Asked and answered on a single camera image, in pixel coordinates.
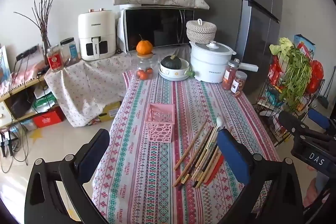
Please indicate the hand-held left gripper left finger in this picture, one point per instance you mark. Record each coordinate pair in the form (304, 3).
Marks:
(94, 155)

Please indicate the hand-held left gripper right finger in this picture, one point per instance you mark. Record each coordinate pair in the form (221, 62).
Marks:
(233, 158)

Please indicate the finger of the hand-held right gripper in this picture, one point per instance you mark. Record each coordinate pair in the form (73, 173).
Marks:
(290, 121)
(319, 119)

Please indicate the light wooden chopstick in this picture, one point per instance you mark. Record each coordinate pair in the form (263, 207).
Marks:
(193, 158)
(191, 142)

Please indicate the pink perforated plastic basket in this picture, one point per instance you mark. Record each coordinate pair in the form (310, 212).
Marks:
(160, 132)

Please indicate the person's right hand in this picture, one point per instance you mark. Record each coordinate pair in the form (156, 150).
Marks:
(313, 190)

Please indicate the red plastic utensil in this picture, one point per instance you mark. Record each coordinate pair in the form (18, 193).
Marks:
(216, 167)

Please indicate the white spoon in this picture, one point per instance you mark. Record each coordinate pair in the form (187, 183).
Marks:
(220, 123)

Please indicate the red plastic bag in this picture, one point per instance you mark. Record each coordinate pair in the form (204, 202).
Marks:
(316, 74)

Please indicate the leafy green vegetables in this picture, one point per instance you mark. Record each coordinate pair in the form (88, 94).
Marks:
(296, 74)

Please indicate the yellow cardboard box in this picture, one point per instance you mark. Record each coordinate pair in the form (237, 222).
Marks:
(111, 109)

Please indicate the red snack packet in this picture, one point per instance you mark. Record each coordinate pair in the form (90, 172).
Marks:
(274, 73)

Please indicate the red box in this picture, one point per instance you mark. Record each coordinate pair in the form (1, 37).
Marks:
(48, 119)

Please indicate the jar of brown dried slices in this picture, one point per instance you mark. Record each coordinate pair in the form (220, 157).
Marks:
(238, 86)

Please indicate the white floral cabinet cloth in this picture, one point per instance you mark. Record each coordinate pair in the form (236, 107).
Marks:
(86, 87)

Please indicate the green plastic bag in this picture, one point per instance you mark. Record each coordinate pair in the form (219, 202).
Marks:
(43, 103)

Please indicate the blue printed box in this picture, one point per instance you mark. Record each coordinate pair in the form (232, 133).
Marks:
(305, 47)

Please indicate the jar of red dried fruit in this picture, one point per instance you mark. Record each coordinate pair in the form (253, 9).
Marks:
(229, 77)

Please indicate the black box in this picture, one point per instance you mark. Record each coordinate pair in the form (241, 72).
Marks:
(19, 106)

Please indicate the white electric cooking pot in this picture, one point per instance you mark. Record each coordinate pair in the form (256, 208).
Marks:
(207, 66)

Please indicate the glass jar with cork lid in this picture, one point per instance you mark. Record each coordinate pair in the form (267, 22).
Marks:
(143, 69)

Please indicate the white plate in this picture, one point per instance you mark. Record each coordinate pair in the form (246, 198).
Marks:
(170, 79)

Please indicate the wooden shelf unit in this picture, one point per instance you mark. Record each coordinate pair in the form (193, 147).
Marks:
(23, 83)

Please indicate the jar with red label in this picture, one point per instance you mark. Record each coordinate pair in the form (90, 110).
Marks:
(55, 61)

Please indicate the jar with black lid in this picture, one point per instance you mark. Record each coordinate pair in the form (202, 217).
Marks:
(71, 50)

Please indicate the pink cloth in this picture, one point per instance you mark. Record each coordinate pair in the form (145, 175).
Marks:
(29, 69)

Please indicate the dark green pumpkin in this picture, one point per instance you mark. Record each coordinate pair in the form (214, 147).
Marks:
(170, 62)

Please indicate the orange citrus fruit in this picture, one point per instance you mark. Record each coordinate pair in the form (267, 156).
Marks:
(144, 47)

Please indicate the glass vase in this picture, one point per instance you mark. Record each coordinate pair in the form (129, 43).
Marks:
(46, 45)

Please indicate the black power strip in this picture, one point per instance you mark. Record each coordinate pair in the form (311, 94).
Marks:
(26, 53)

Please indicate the woven lidded basket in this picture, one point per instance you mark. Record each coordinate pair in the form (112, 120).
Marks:
(200, 32)

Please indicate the white air fryer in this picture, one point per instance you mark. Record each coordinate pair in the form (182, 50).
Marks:
(94, 27)

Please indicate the colourful painting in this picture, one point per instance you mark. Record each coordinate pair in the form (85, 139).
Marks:
(4, 64)

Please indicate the dried branches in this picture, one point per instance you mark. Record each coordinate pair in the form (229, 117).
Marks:
(44, 24)

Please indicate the microwave oven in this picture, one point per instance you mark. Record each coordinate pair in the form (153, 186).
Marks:
(157, 27)

